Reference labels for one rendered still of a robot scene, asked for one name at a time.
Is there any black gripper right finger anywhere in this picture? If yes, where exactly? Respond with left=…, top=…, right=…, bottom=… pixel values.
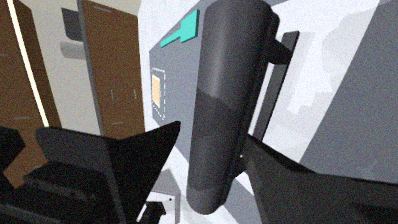
left=242, top=133, right=398, bottom=224

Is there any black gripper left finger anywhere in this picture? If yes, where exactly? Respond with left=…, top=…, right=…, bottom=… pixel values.
left=35, top=121, right=181, bottom=224

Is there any cream square tile with dark blue centre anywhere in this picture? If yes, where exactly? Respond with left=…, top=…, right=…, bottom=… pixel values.
left=152, top=75, right=161, bottom=108

